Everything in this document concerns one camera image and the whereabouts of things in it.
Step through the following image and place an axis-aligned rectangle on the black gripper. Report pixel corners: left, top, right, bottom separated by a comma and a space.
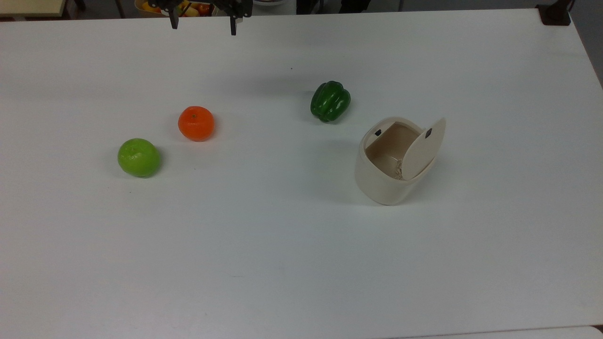
158, 0, 253, 36

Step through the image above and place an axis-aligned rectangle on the white round base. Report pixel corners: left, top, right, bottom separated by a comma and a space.
253, 0, 296, 15

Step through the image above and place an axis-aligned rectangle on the light green apple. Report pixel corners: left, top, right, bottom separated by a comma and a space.
117, 138, 162, 178

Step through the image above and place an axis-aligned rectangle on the beige garbage bin body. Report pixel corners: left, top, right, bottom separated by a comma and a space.
354, 116, 437, 206

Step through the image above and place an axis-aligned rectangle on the orange tangerine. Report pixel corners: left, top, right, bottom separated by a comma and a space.
178, 106, 215, 142

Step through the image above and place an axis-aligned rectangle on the green bell pepper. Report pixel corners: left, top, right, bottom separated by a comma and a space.
310, 81, 351, 123

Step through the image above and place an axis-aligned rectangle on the light wooden table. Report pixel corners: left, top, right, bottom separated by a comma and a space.
0, 0, 67, 20

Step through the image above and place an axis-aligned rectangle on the dark corner clamp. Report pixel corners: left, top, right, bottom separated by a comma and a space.
536, 0, 572, 26

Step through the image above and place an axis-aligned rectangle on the basket of toy fruit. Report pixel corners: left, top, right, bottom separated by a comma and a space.
134, 0, 218, 17

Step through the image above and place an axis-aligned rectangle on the beige garbage bin lid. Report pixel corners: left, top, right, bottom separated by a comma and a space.
400, 117, 447, 181

